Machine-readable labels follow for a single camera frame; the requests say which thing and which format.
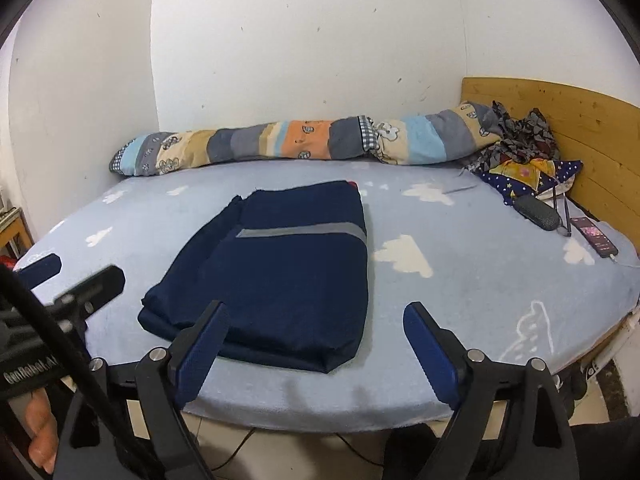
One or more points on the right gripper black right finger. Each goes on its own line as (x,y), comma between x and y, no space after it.
(508,421)

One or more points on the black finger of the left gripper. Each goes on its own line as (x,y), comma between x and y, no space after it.
(39,271)
(89,296)

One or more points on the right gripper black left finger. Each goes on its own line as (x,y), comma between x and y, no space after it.
(142,434)

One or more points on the navy work jacket red collar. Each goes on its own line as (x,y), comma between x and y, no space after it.
(291,267)

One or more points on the wooden side furniture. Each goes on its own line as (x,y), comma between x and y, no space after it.
(15,236)

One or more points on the light blue cloud bed sheet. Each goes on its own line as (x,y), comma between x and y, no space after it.
(435,235)

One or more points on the smartphone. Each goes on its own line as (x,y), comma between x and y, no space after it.
(601,244)

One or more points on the black glasses case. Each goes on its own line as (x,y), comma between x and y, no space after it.
(537,212)

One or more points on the navy yellow star pillow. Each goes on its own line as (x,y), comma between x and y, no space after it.
(540,178)

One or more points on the grey patterned crumpled garment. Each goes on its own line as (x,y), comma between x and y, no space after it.
(520,140)

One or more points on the wooden headboard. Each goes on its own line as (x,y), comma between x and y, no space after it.
(599,130)

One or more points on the long patchwork bolster pillow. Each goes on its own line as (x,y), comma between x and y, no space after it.
(415,140)

